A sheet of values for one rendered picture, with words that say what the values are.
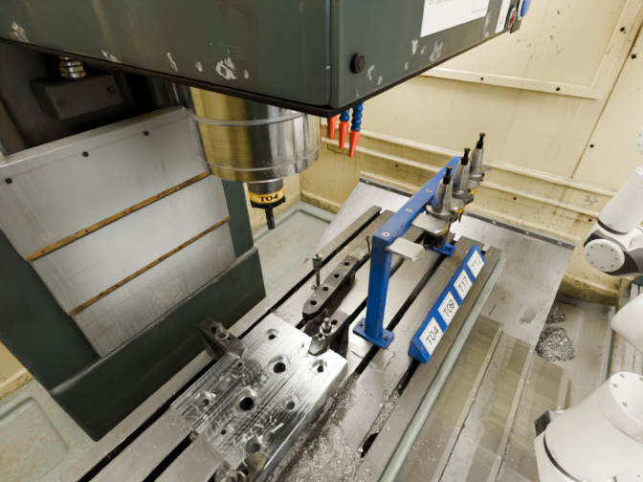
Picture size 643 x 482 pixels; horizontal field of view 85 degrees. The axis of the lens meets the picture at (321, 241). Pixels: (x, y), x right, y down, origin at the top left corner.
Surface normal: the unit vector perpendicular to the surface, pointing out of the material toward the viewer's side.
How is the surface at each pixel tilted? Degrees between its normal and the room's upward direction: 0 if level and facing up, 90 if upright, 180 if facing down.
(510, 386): 7
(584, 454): 76
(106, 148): 91
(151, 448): 0
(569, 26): 90
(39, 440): 0
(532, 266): 24
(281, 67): 90
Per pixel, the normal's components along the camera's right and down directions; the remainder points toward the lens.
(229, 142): -0.20, 0.61
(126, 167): 0.80, 0.36
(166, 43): -0.60, 0.50
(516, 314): -0.26, -0.52
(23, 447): -0.02, -0.79
